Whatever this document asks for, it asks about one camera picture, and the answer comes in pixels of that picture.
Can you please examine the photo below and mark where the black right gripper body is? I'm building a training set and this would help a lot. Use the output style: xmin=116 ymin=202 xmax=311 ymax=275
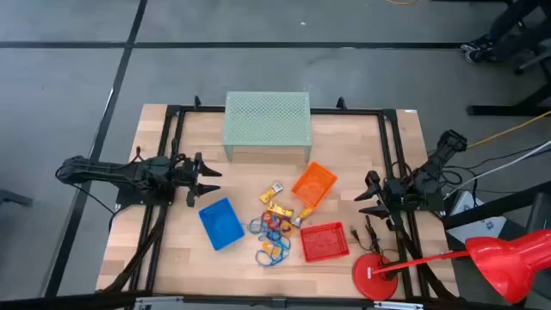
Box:
xmin=378 ymin=174 xmax=417 ymax=232

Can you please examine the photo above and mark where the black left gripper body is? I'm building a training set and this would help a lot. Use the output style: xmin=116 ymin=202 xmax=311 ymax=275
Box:
xmin=170 ymin=151 xmax=204 ymax=208

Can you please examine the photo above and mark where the blue plastic basket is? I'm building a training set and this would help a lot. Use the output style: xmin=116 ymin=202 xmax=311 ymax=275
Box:
xmin=198 ymin=197 xmax=246 ymax=251

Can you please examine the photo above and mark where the orange plastic basket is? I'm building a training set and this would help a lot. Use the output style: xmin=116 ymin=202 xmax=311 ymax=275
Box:
xmin=291 ymin=161 xmax=338 ymax=211

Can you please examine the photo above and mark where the red desk lamp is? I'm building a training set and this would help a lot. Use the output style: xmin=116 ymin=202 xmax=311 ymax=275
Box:
xmin=351 ymin=228 xmax=551 ymax=305

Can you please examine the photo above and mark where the office chair base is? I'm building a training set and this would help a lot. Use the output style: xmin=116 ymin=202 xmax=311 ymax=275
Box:
xmin=514 ymin=40 xmax=551 ymax=75

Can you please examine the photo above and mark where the red plastic basket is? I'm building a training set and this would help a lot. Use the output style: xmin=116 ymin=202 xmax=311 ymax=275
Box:
xmin=299 ymin=221 xmax=351 ymax=264

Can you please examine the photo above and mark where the beige table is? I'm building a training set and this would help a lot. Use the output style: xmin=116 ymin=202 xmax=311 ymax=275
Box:
xmin=222 ymin=90 xmax=313 ymax=164

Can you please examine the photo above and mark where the black diagonal beam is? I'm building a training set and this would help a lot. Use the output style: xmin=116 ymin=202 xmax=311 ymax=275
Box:
xmin=441 ymin=179 xmax=551 ymax=230

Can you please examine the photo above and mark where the grey stand foot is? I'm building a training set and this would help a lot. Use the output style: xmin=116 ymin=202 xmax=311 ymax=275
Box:
xmin=0 ymin=188 xmax=34 ymax=208

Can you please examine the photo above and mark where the person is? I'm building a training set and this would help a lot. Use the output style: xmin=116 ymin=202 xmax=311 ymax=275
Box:
xmin=459 ymin=0 xmax=551 ymax=65

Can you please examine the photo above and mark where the black lamp power cable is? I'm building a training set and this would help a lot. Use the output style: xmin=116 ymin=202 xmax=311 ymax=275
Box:
xmin=350 ymin=214 xmax=402 ymax=264

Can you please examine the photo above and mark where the black aluminium table frame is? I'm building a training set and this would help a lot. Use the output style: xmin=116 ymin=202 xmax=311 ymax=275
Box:
xmin=95 ymin=95 xmax=461 ymax=302

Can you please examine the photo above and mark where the white cable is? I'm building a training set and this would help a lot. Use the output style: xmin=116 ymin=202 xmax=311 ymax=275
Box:
xmin=443 ymin=139 xmax=551 ymax=200

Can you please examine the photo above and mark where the yellow power cable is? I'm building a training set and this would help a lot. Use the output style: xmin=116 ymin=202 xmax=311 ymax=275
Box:
xmin=467 ymin=110 xmax=551 ymax=150

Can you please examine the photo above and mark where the black camera mounting rail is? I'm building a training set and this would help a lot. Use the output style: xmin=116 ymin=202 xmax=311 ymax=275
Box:
xmin=0 ymin=290 xmax=551 ymax=310

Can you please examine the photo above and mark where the black desk frame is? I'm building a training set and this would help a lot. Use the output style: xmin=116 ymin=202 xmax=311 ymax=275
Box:
xmin=467 ymin=81 xmax=551 ymax=117

